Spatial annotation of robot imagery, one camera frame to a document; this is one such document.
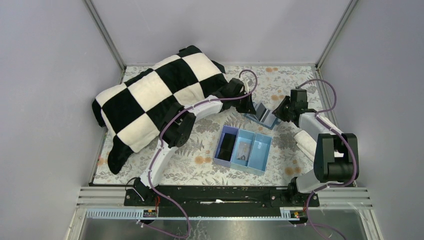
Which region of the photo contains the aluminium frame rail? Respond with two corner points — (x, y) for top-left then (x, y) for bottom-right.
(77, 186), (373, 210)

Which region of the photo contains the light blue right box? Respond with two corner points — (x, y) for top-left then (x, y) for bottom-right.
(246, 133), (273, 176)

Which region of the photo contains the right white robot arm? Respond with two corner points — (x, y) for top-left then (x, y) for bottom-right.
(273, 88), (359, 206)

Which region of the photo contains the floral patterned table mat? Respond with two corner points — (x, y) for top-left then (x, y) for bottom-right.
(92, 65), (345, 187)

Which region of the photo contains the purple open box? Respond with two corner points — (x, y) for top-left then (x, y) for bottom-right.
(213, 125), (239, 168)

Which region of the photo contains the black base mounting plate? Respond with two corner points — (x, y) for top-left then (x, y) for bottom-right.
(124, 185), (320, 218)

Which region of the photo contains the black white checkered blanket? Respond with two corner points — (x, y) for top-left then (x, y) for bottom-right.
(91, 45), (229, 175)

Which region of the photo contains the teal leather card holder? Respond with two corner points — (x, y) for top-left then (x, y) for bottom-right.
(244, 102), (280, 130)

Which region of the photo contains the light blue box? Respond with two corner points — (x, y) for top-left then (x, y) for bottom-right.
(230, 129), (256, 172)
(246, 133), (273, 176)

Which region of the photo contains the white folded towel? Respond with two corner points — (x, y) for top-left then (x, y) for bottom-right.
(294, 130), (317, 163)

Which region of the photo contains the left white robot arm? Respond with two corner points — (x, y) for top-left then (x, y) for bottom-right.
(126, 78), (255, 206)

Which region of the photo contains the light blue middle box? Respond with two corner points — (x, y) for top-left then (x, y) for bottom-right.
(230, 129), (256, 172)

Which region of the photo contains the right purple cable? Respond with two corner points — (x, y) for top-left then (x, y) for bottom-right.
(296, 78), (359, 239)

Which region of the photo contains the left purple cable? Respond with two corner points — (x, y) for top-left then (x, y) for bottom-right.
(136, 68), (259, 239)

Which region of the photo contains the purple cable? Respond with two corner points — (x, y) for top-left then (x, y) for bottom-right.
(136, 68), (259, 239)
(296, 78), (359, 239)

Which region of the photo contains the black card in box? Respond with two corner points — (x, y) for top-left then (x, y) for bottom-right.
(217, 133), (236, 162)

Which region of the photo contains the VIP card in box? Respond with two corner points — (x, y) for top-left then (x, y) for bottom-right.
(236, 141), (252, 161)

